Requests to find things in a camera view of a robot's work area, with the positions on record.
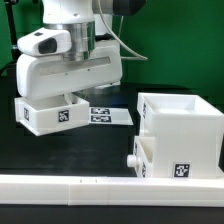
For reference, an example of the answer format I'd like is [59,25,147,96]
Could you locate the white drawer cabinet frame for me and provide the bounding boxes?
[137,93,224,179]

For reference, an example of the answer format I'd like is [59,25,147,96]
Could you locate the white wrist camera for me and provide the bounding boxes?
[17,28,72,57]

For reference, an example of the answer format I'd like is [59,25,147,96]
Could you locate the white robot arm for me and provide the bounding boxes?
[16,0,147,99]

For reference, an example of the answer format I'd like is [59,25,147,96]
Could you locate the grey camera cable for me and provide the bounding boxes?
[97,0,149,62]

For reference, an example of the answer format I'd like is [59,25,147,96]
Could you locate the black cables with connectors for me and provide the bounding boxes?
[0,59,19,78]

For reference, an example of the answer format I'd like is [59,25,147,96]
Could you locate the black stand pole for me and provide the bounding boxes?
[4,0,20,61]

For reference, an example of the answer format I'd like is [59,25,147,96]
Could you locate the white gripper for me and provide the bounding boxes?
[16,42,122,100]

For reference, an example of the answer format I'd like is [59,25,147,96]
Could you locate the fiducial marker sheet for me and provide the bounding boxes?
[89,107,133,125]

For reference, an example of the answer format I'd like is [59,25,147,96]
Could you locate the white drawer box front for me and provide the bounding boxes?
[127,136,155,178]

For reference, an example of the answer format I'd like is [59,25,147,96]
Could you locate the white L-shaped fence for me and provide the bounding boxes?
[0,174,224,208]

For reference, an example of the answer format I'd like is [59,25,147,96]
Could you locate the white drawer box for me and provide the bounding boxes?
[14,94,89,136]
[127,136,155,178]

